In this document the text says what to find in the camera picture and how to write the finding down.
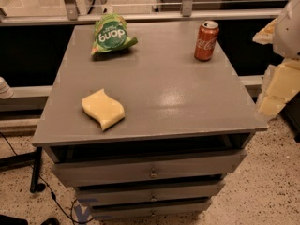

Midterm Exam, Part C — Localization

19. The middle grey drawer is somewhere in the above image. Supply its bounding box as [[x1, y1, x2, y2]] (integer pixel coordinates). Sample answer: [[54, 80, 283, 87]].
[[76, 180, 225, 206]]

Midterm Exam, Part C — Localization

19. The yellow wavy sponge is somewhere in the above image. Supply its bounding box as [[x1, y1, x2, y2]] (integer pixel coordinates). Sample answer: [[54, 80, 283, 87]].
[[82, 89, 125, 131]]

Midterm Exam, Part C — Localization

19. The black floor cable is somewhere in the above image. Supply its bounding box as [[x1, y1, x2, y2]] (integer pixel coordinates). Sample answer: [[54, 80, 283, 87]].
[[0, 131, 95, 225]]

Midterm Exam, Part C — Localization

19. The red coca-cola can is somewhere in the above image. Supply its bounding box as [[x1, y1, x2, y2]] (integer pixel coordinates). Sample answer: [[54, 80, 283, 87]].
[[194, 21, 219, 61]]

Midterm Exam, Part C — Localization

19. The black metal stand leg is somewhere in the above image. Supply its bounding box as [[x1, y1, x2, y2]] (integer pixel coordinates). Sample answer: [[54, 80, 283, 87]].
[[0, 148, 46, 193]]

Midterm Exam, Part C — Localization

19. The green rice chip bag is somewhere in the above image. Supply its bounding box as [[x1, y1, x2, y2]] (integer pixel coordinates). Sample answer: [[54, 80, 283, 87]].
[[91, 13, 138, 55]]

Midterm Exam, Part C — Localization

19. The metal rail frame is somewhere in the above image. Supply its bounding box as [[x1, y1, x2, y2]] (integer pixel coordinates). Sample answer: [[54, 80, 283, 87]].
[[0, 0, 289, 26]]

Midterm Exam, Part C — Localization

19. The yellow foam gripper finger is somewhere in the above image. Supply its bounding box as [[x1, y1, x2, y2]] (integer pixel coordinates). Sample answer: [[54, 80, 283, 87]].
[[256, 59, 300, 120], [252, 19, 278, 45]]

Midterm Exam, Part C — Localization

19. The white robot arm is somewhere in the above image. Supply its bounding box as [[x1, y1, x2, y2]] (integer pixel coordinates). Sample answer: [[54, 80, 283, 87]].
[[252, 0, 300, 120]]

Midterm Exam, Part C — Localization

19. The grey drawer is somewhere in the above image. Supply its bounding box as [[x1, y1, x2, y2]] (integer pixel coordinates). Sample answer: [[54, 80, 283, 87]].
[[76, 180, 225, 206], [91, 198, 212, 220], [52, 149, 247, 187]]

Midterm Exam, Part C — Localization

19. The top grey drawer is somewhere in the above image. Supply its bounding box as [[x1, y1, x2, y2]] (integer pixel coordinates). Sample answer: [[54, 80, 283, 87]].
[[52, 149, 247, 187]]

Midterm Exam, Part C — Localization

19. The grey drawer cabinet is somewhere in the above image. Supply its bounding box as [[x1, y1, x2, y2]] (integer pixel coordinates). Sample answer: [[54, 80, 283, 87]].
[[31, 21, 269, 221]]

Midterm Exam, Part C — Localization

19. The bottom grey drawer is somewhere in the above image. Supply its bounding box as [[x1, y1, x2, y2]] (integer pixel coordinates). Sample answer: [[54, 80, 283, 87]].
[[91, 198, 212, 220]]

